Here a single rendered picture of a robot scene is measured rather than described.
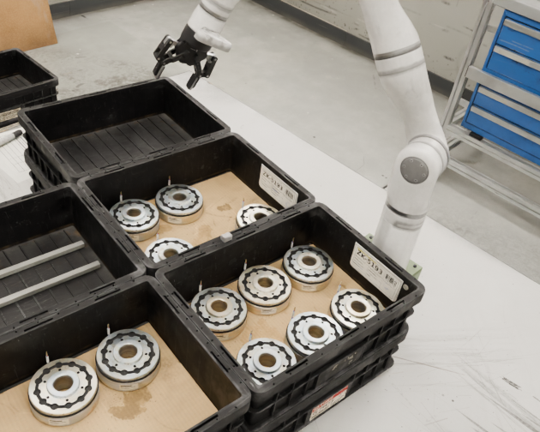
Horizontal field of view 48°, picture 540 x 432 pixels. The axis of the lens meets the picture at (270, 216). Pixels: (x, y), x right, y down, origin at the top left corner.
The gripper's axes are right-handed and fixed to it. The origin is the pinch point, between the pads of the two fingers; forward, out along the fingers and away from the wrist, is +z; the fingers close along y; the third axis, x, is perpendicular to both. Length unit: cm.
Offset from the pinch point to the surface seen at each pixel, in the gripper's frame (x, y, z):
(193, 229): 36.1, 0.0, 13.9
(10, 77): -99, 2, 68
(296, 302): 61, -10, 6
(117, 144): 1.0, 5.2, 20.6
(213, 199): 27.7, -7.4, 11.4
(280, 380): 81, 9, 2
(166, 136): 0.4, -6.3, 15.3
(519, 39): -42, -157, -48
